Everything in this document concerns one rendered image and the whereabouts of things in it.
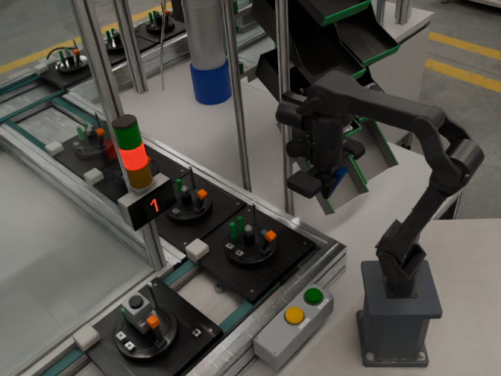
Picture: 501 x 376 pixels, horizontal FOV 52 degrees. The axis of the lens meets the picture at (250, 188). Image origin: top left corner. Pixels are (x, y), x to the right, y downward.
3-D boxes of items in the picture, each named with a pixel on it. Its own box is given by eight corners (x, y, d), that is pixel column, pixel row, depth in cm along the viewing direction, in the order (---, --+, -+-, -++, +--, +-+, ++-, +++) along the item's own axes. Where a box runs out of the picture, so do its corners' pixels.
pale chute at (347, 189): (360, 194, 142) (369, 191, 138) (325, 215, 136) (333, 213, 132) (312, 105, 142) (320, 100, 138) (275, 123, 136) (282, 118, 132)
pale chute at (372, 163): (389, 168, 150) (399, 164, 145) (357, 187, 144) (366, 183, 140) (344, 83, 149) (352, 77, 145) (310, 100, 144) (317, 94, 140)
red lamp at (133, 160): (152, 161, 107) (147, 142, 103) (133, 173, 104) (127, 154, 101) (138, 152, 109) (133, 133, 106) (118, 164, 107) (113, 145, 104)
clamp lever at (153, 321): (166, 339, 109) (159, 318, 105) (159, 346, 108) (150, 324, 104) (156, 330, 111) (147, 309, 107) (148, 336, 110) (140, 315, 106)
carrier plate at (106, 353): (224, 334, 115) (223, 329, 114) (139, 412, 103) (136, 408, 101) (158, 280, 129) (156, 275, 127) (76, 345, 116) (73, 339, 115)
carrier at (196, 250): (315, 248, 133) (315, 212, 125) (253, 306, 120) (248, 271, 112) (249, 208, 146) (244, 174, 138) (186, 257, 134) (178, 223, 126)
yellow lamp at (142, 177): (157, 180, 110) (152, 162, 107) (139, 192, 107) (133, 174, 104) (143, 171, 113) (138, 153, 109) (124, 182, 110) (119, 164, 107)
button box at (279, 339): (333, 311, 123) (334, 295, 119) (276, 371, 113) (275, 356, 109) (311, 296, 127) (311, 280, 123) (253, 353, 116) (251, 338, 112)
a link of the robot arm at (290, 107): (348, 76, 91) (294, 61, 97) (323, 97, 86) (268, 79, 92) (346, 129, 98) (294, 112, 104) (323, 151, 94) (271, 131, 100)
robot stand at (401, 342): (429, 367, 115) (443, 314, 102) (363, 367, 116) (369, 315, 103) (415, 312, 126) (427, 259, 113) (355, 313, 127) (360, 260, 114)
